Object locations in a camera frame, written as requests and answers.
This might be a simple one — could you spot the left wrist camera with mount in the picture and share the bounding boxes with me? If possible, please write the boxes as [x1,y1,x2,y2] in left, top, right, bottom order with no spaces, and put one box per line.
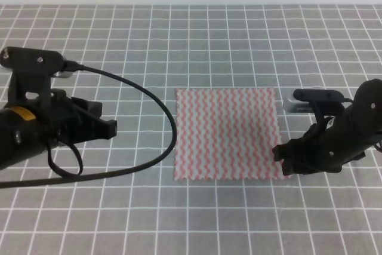
[1,47,76,107]

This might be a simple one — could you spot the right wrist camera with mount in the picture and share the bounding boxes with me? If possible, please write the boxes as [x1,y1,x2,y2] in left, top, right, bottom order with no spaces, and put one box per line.
[283,89,345,122]

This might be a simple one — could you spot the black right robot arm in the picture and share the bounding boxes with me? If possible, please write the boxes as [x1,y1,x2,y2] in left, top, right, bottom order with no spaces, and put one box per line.
[272,79,381,176]

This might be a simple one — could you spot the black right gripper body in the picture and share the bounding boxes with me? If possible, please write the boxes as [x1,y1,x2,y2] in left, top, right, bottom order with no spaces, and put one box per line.
[301,108,366,173]

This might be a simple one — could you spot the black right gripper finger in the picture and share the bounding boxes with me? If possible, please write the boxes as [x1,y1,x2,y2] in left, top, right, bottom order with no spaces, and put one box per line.
[273,137,310,162]
[282,159,316,176]

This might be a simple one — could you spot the pink white wavy striped towel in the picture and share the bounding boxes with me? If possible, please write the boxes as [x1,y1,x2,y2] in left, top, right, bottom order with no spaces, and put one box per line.
[174,88,286,180]

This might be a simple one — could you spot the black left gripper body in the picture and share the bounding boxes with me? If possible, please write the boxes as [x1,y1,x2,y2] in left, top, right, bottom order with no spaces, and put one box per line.
[8,88,90,148]

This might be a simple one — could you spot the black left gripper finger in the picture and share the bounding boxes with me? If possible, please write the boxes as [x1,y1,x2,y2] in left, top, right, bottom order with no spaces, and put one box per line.
[70,97,102,121]
[59,118,117,145]

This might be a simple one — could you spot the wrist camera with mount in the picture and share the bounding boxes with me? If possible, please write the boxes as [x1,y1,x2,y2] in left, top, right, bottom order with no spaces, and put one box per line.
[283,89,345,122]
[1,47,76,107]

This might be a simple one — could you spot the black left camera cable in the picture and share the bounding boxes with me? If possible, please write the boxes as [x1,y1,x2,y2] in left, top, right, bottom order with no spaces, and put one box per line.
[0,61,178,189]

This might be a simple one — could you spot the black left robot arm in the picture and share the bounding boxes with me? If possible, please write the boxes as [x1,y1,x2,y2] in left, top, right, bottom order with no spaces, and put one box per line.
[1,89,118,169]

